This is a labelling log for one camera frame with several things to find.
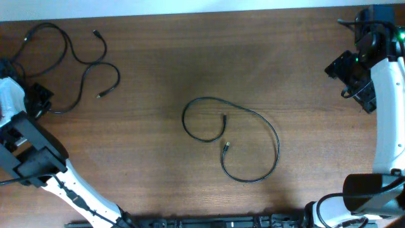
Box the black USB cable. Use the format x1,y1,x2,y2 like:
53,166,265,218
9,22,108,79
47,61,121,115
181,96,281,184

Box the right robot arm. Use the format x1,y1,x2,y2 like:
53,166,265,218
299,5,404,227

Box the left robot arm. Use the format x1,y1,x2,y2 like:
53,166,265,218
1,59,136,227

